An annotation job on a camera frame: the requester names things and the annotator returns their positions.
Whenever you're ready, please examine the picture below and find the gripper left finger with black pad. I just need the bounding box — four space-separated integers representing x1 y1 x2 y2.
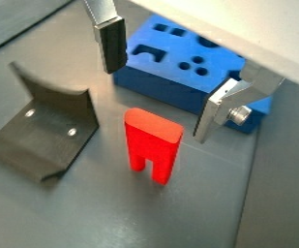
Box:
84 0 128 74

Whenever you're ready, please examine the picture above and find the dark grey curved fixture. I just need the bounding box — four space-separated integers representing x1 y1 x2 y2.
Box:
0 63 100 182

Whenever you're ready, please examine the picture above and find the red two-pronged square-circle object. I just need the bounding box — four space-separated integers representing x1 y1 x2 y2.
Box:
125 108 185 185

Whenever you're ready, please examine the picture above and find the blue foam shape-sorter block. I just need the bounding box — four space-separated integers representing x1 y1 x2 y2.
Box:
112 13 274 135

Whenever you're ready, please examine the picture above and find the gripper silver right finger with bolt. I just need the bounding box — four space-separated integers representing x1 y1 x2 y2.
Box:
193 61 285 143

